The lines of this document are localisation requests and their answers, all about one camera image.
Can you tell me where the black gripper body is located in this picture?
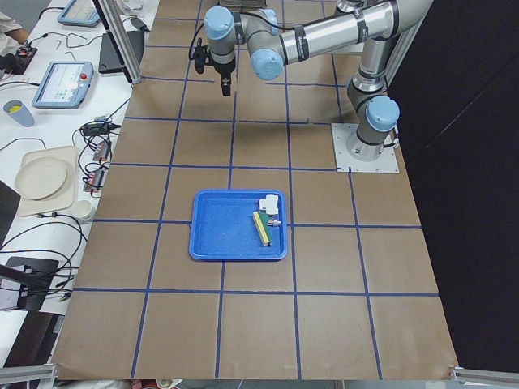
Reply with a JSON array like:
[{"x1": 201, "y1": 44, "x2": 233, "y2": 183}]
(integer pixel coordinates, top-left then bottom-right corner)
[{"x1": 217, "y1": 63, "x2": 235, "y2": 82}]

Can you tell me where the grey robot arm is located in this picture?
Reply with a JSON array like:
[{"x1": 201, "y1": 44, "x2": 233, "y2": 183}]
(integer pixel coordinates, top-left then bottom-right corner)
[{"x1": 190, "y1": 1, "x2": 432, "y2": 156}]

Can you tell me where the black laptop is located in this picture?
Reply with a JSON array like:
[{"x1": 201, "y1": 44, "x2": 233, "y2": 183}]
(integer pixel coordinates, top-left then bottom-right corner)
[{"x1": 98, "y1": 30, "x2": 146, "y2": 75}]

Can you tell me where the white circuit breaker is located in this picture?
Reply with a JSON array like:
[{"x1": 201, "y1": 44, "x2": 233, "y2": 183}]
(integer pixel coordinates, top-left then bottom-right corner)
[{"x1": 259, "y1": 194, "x2": 279, "y2": 216}]

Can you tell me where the small relay module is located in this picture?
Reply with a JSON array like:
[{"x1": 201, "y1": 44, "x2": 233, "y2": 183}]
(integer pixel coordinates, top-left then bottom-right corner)
[
  {"x1": 83, "y1": 169, "x2": 105, "y2": 194},
  {"x1": 92, "y1": 139, "x2": 112, "y2": 162}
]

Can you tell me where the green yellow terminal block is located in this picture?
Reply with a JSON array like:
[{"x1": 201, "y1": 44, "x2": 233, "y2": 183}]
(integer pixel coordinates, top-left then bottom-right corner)
[{"x1": 252, "y1": 211, "x2": 272, "y2": 246}]

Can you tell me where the blue plastic tray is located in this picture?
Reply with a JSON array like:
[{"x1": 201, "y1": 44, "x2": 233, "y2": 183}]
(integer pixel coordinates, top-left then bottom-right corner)
[{"x1": 189, "y1": 189, "x2": 288, "y2": 261}]

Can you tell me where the far teach pendant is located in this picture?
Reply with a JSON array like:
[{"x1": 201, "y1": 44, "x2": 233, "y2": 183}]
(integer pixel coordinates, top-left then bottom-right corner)
[{"x1": 58, "y1": 0, "x2": 101, "y2": 28}]

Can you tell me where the teach pendant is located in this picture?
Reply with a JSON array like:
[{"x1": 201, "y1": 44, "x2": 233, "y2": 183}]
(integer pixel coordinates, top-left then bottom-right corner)
[
  {"x1": 32, "y1": 61, "x2": 94, "y2": 109},
  {"x1": 58, "y1": 0, "x2": 101, "y2": 28}
]

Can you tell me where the near teach pendant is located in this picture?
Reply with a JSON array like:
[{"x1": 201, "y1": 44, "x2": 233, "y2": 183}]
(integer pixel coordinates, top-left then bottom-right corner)
[{"x1": 32, "y1": 61, "x2": 94, "y2": 109}]

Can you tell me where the white paper cup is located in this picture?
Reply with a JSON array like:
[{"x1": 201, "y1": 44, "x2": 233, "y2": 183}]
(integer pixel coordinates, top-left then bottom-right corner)
[{"x1": 71, "y1": 200, "x2": 96, "y2": 224}]

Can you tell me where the beige square tray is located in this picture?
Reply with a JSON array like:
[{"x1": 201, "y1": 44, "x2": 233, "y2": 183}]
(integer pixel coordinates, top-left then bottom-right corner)
[{"x1": 16, "y1": 146, "x2": 79, "y2": 216}]

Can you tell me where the beige round plate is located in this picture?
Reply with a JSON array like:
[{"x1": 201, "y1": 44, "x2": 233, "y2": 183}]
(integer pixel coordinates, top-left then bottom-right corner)
[{"x1": 15, "y1": 156, "x2": 67, "y2": 199}]

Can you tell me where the grey cup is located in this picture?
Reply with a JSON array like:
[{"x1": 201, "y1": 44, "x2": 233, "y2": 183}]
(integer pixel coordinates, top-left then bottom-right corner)
[{"x1": 3, "y1": 100, "x2": 35, "y2": 127}]

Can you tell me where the black device on stand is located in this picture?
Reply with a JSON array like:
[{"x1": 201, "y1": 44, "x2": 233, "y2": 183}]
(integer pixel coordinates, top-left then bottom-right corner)
[{"x1": 1, "y1": 256, "x2": 59, "y2": 311}]

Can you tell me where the aluminium frame post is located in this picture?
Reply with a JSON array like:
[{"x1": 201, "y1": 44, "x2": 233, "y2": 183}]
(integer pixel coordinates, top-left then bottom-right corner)
[{"x1": 93, "y1": 0, "x2": 142, "y2": 85}]

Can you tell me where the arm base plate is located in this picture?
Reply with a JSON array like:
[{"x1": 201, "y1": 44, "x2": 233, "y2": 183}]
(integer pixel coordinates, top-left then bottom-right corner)
[{"x1": 331, "y1": 123, "x2": 399, "y2": 173}]

